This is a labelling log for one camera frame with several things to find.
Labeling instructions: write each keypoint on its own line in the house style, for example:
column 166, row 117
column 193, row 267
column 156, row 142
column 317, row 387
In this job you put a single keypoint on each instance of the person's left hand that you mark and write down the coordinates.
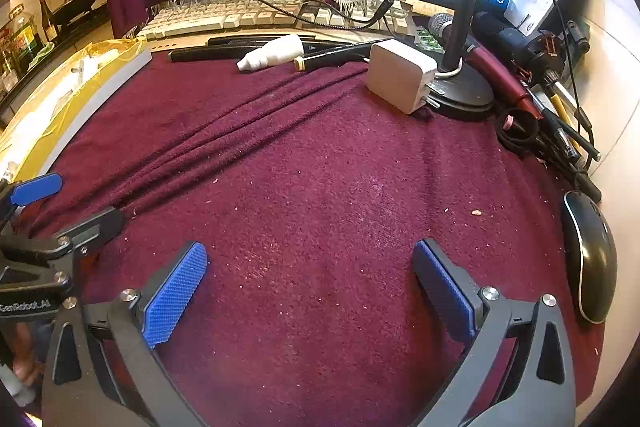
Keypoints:
column 22, row 349

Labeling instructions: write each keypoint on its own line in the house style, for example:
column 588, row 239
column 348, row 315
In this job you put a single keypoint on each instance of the red microphone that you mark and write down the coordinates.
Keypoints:
column 495, row 67

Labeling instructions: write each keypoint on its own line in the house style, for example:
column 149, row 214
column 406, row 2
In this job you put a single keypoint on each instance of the white power adapter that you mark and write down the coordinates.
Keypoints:
column 397, row 74

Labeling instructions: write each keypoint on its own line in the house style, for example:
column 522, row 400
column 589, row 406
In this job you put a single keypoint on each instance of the maroon towel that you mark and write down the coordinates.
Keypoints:
column 320, row 187

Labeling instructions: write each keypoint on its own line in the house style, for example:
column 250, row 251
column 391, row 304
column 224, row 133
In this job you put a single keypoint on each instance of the black wok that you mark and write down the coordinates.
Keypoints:
column 75, row 7

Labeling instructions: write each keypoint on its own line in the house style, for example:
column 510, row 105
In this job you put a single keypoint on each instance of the black pen with yellow tip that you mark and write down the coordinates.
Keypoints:
column 335, row 57

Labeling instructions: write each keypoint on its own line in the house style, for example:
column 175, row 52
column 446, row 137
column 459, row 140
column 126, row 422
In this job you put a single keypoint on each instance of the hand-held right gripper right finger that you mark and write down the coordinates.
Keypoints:
column 445, row 292

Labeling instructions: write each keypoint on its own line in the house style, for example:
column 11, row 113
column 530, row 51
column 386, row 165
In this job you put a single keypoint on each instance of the yellow taped foam box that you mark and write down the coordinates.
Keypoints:
column 75, row 107

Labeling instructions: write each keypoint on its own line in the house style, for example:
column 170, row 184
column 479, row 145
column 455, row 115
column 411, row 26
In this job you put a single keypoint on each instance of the green plastic bag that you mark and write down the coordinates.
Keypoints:
column 42, row 54

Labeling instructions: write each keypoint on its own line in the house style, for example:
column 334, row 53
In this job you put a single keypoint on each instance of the black power tool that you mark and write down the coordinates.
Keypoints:
column 520, row 42

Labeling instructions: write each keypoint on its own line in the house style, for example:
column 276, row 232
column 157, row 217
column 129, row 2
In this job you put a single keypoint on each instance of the white keyboard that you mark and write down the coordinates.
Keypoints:
column 200, row 19

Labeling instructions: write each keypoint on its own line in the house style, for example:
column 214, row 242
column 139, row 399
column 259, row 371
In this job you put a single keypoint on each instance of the long black bar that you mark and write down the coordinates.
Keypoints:
column 250, row 40
column 210, row 53

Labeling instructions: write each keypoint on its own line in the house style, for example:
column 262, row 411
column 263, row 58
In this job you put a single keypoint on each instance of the jar with yellow label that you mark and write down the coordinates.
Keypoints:
column 20, row 37

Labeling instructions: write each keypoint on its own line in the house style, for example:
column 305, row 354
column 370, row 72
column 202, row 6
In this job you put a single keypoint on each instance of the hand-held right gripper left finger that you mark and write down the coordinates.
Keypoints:
column 175, row 292

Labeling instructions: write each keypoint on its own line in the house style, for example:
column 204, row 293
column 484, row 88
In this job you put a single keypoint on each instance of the dark glass bottle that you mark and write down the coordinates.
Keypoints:
column 47, row 24

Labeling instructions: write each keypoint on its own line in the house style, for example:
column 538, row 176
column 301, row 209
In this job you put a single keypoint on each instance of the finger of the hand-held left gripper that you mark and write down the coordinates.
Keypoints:
column 95, row 227
column 35, row 189

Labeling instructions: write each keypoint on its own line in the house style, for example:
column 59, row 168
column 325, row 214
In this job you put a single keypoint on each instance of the black computer mouse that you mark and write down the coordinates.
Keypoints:
column 592, row 257

